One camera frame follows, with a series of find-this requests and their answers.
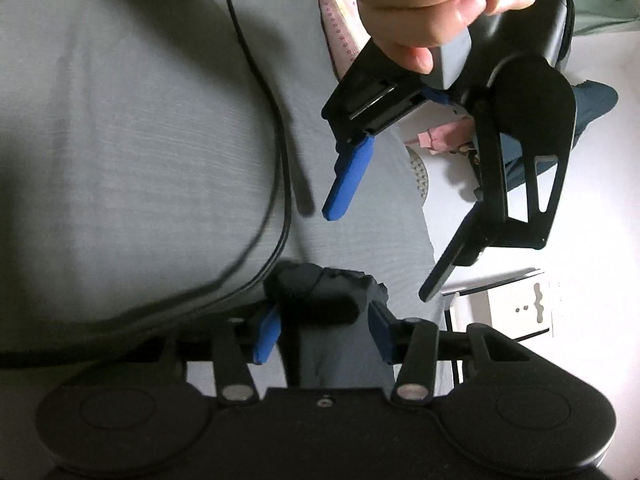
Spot dark teal jacket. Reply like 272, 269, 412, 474
500, 80, 618, 193

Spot pink striped knit sweater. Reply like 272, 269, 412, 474
310, 0, 373, 81

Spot white chair with black frame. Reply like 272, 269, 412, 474
442, 267, 553, 346

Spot person's left hand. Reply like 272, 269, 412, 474
332, 0, 538, 75

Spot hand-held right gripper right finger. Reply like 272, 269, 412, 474
370, 302, 541, 407

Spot round grey studded board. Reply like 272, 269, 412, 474
406, 146, 431, 206

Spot black cable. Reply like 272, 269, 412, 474
0, 0, 293, 361

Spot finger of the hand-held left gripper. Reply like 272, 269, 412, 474
322, 134, 375, 222
419, 102, 572, 303

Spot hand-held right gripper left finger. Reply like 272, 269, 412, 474
150, 305, 282, 406

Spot pink hanging garment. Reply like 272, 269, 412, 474
417, 120, 476, 156

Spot dark grey garment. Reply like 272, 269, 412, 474
263, 261, 401, 391

